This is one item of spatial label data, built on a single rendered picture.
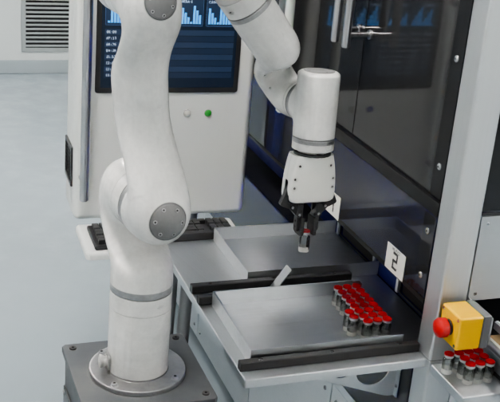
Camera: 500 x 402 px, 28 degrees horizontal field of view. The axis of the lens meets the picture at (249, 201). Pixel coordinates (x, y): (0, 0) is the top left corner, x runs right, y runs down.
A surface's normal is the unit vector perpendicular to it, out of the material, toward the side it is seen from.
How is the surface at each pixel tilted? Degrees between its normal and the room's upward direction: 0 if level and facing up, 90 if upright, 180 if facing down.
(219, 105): 90
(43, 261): 0
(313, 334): 0
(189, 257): 0
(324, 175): 87
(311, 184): 88
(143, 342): 90
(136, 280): 82
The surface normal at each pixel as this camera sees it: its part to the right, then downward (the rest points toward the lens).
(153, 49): 0.34, 0.84
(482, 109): 0.33, 0.37
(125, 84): -0.39, 0.40
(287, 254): 0.08, -0.93
